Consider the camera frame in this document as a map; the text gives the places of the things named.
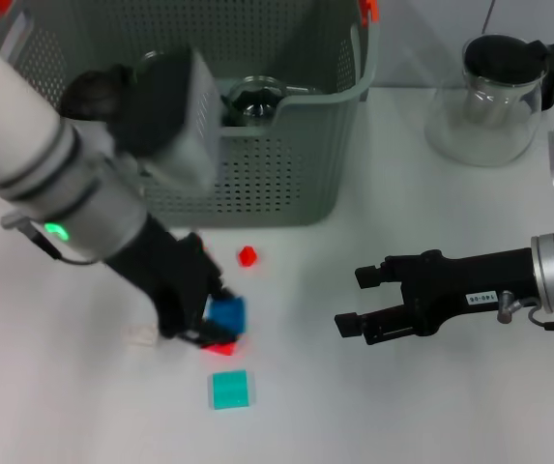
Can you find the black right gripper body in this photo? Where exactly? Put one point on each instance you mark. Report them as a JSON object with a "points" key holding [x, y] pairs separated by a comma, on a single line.
{"points": [[460, 285]]}

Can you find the small white toy brick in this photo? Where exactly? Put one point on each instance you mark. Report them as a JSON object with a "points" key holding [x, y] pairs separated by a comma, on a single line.
{"points": [[140, 335]]}

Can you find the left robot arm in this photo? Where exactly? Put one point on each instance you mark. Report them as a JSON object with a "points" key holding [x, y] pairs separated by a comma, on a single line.
{"points": [[39, 159]]}

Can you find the dark clay teapot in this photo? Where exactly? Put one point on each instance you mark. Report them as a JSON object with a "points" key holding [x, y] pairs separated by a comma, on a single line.
{"points": [[88, 92]]}

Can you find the small red toy brick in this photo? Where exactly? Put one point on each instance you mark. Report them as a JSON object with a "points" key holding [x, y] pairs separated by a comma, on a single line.
{"points": [[247, 256]]}

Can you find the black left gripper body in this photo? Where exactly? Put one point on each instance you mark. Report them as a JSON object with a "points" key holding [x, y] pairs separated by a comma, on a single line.
{"points": [[180, 280]]}

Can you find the grey-green perforated storage bin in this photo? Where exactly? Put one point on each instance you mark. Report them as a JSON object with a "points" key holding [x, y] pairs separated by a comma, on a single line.
{"points": [[281, 169]]}

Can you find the glass pitcher with black lid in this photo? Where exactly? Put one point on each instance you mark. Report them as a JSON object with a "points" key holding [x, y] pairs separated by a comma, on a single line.
{"points": [[484, 130]]}

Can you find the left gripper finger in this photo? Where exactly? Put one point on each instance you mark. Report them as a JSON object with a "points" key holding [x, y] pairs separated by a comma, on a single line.
{"points": [[209, 337], [223, 292]]}

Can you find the red sloped toy brick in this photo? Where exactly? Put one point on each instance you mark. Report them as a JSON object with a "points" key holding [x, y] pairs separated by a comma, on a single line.
{"points": [[218, 349]]}

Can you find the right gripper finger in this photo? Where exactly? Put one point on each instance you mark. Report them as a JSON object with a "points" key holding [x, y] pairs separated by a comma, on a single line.
{"points": [[354, 325], [370, 276]]}

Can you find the teal toy plate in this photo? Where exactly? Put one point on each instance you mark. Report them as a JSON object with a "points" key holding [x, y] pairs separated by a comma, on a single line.
{"points": [[232, 389]]}

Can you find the blue toy plate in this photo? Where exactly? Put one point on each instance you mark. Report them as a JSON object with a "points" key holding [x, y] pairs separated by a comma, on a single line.
{"points": [[228, 314]]}

